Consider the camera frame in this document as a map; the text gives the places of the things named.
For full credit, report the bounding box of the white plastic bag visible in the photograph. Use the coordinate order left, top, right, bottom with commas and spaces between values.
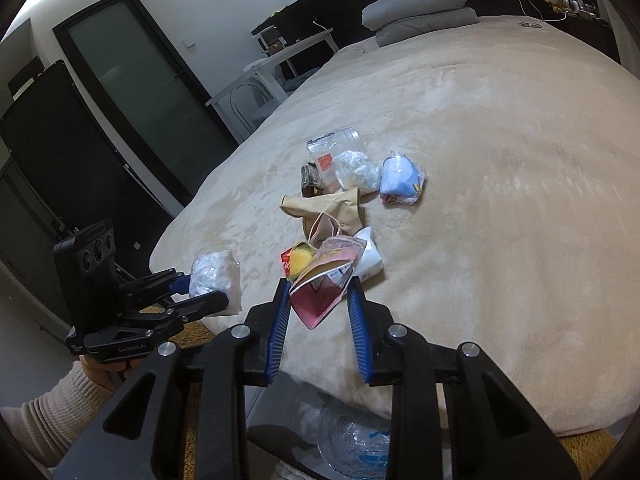
189, 249, 242, 316

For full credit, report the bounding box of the pink snack carton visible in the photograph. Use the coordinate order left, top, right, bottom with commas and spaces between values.
288, 235, 367, 330

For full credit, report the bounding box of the white printed paper package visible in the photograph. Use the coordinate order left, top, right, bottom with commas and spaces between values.
355, 226, 384, 282

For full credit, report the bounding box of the yellow green snack wrapper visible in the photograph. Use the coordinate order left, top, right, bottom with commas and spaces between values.
280, 242, 317, 282

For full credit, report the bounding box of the beige paper bag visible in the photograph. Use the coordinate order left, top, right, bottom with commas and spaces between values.
280, 188, 364, 237

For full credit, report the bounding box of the brown chocolate wrapper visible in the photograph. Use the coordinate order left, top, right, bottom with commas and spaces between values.
300, 162, 324, 197

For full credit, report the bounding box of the blue face mask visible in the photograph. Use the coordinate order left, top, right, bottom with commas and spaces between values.
378, 152, 425, 205

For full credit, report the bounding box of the clear bag of white tissue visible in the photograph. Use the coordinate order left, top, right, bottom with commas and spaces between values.
333, 151, 381, 194

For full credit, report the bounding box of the clear plastic zip bag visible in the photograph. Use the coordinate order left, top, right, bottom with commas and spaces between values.
306, 128, 366, 194

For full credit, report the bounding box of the pink cylindrical snack pack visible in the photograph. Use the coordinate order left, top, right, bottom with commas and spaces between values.
307, 212, 343, 249

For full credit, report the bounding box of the left forearm beige sleeve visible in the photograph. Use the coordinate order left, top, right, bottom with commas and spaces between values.
1, 362, 113, 471

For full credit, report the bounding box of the person's left hand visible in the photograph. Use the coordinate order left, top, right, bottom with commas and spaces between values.
79, 356, 142, 392

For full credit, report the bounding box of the black wardrobe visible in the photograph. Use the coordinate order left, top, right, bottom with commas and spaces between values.
1, 61, 171, 323

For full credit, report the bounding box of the dark glass door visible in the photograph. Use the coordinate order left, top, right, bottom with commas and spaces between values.
53, 0, 239, 205

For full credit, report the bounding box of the beige plush bed blanket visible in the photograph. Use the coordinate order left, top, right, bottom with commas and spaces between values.
150, 16, 639, 434

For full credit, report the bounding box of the white chair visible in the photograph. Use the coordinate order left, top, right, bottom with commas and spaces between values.
228, 66, 319, 132

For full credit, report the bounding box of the white desk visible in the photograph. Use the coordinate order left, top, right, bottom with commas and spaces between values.
206, 27, 338, 144

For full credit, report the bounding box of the brown fuzzy blanket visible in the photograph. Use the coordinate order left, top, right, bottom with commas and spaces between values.
169, 322, 615, 479

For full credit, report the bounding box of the lower grey pillow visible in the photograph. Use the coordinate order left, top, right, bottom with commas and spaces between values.
375, 6, 478, 47

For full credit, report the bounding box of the grey pillow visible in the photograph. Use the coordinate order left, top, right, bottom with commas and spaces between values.
361, 0, 468, 32
375, 6, 478, 47

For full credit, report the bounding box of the upper grey pillow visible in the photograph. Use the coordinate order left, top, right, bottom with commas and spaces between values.
361, 0, 468, 32

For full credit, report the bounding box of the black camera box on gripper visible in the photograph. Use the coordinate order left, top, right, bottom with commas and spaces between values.
53, 219, 119, 332

